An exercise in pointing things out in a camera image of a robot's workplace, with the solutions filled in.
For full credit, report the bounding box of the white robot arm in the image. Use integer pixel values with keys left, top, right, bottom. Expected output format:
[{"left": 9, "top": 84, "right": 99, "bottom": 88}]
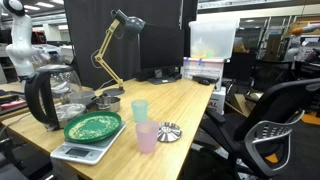
[{"left": 0, "top": 0, "right": 34, "bottom": 82}]

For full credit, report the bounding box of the glass kettle black handle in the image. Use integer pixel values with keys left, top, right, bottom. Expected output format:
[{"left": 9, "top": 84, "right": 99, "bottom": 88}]
[{"left": 25, "top": 64, "right": 86, "bottom": 131}]

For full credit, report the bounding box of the teal plastic cup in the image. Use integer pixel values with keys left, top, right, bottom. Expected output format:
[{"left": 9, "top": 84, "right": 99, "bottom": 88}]
[{"left": 131, "top": 99, "right": 149, "bottom": 122}]

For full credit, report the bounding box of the white box with blue clips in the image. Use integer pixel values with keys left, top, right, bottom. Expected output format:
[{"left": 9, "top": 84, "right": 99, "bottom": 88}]
[{"left": 181, "top": 57, "right": 225, "bottom": 91}]

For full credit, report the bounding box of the clear plastic storage bin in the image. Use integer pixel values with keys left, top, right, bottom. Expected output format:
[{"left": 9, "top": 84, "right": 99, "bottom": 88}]
[{"left": 189, "top": 19, "right": 239, "bottom": 59}]

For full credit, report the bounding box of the black computer monitor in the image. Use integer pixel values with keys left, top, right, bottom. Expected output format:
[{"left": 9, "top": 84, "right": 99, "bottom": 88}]
[{"left": 135, "top": 24, "right": 184, "bottom": 85}]

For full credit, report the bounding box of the green plate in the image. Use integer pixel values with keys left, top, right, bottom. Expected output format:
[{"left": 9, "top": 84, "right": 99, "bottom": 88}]
[{"left": 64, "top": 111, "right": 122, "bottom": 144}]

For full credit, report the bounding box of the black office chair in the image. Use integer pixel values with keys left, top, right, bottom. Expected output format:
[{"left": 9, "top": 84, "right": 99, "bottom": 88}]
[{"left": 199, "top": 78, "right": 320, "bottom": 179}]

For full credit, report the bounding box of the white kitchen scale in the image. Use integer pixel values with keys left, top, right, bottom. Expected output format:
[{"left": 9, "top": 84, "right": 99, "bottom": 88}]
[{"left": 50, "top": 121, "right": 126, "bottom": 165}]

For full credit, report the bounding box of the pink plastic cup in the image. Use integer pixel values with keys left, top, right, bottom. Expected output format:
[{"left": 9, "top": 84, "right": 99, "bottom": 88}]
[{"left": 136, "top": 120, "right": 159, "bottom": 154}]

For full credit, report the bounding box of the silver pot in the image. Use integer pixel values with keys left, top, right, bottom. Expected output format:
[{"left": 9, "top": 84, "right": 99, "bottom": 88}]
[{"left": 96, "top": 96, "right": 121, "bottom": 112}]

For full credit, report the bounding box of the yellow desk lamp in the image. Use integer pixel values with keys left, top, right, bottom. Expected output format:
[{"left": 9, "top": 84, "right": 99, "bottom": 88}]
[{"left": 93, "top": 9, "right": 147, "bottom": 97}]

